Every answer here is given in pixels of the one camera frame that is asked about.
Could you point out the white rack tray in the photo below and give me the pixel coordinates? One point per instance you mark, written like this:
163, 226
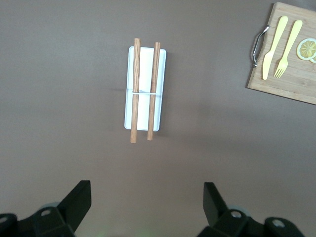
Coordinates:
144, 74

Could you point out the wooden rod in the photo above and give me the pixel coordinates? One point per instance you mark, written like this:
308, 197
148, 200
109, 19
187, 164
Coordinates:
155, 74

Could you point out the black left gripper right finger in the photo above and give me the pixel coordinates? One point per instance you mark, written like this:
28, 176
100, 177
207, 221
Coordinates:
216, 212

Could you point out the yellow plastic knife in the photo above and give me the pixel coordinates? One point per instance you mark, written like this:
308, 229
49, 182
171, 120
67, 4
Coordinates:
267, 61

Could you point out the lemon slice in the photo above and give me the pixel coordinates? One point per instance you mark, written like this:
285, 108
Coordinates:
314, 60
307, 48

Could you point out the yellow plastic fork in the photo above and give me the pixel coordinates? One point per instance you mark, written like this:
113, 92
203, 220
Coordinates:
292, 42

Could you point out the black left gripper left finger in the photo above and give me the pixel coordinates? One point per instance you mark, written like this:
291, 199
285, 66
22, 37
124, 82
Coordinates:
71, 209

